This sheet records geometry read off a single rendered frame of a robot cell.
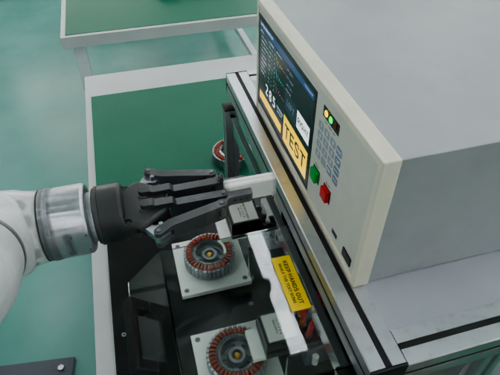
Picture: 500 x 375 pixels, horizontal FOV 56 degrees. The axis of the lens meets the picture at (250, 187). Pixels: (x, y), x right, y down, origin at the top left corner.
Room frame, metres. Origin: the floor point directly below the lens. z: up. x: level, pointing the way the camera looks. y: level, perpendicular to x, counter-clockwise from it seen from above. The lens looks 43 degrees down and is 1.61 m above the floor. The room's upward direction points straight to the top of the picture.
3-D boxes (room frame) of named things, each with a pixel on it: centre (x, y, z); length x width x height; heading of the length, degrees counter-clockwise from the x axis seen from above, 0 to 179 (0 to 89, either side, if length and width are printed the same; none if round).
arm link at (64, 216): (0.40, 0.22, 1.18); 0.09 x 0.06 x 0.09; 15
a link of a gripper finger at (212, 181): (0.45, 0.09, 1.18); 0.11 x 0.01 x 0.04; 107
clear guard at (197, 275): (0.36, 0.00, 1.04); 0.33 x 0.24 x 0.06; 106
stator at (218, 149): (1.05, 0.05, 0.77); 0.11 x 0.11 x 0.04
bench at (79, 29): (2.88, 0.50, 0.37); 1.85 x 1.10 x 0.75; 16
